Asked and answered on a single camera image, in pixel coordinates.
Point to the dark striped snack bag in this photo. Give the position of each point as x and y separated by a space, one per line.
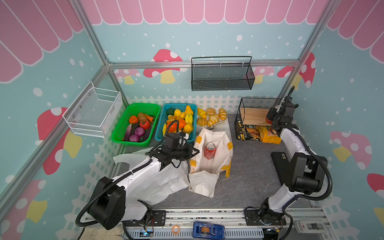
247 132

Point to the black mesh wall basket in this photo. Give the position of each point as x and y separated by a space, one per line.
232 73

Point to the blue device on rail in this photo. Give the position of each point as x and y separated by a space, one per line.
208 231

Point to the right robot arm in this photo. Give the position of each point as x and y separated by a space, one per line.
302 173

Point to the white tote bag yellow handles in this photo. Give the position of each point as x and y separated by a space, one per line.
204 173

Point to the orange bell pepper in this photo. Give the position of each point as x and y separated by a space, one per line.
133 120

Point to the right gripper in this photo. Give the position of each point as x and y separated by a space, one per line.
288 103

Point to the green plastic basket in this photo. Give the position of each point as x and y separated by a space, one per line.
137 125

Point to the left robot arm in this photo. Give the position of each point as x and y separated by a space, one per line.
111 202

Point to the yellow pear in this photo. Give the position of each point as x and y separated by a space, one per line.
189 110

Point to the black flat box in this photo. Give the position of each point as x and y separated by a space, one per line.
281 162

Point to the red tomato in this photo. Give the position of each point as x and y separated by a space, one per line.
145 124

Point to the bread roll right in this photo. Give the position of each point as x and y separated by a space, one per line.
223 114

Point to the metal tongs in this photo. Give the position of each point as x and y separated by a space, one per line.
215 125

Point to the croissant bread centre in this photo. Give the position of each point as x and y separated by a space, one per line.
213 119

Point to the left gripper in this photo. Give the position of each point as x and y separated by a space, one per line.
189 148

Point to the purple eggplant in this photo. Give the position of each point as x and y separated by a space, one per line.
127 133

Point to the white wire wall basket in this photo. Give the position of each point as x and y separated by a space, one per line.
93 112

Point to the black wire shelf wooden board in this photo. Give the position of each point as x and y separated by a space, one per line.
253 111

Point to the bread roll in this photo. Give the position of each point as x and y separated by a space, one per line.
202 113
223 114

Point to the purple onion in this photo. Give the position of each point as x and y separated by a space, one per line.
140 132

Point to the bread roll left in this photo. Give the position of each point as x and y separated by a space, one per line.
202 113

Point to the yellow snack package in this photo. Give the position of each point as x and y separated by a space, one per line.
268 135

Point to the orange fruit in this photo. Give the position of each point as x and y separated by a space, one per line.
182 123

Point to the white plastic grocery bag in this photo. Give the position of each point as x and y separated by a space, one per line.
159 186

